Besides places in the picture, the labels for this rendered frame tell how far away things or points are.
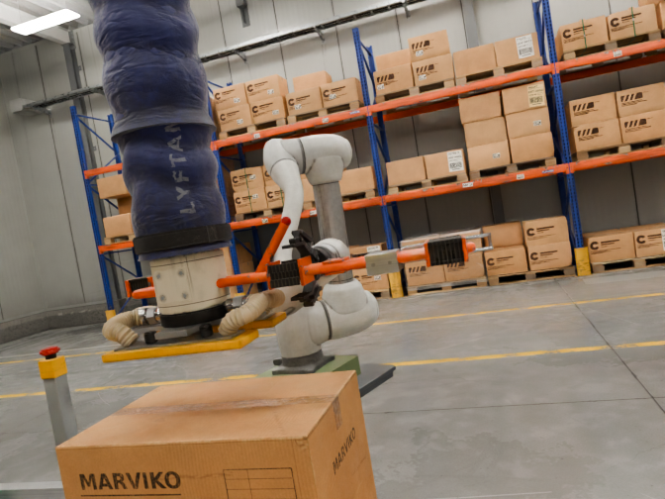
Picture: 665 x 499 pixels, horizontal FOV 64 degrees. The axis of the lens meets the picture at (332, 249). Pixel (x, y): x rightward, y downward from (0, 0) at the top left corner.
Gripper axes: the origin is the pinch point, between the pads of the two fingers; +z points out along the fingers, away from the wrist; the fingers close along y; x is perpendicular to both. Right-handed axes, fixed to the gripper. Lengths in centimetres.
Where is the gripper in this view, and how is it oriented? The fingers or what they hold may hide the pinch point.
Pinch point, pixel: (294, 271)
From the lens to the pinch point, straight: 119.7
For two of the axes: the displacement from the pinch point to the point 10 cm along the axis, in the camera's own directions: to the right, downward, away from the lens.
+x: -9.6, 1.5, 2.5
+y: 1.6, 9.9, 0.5
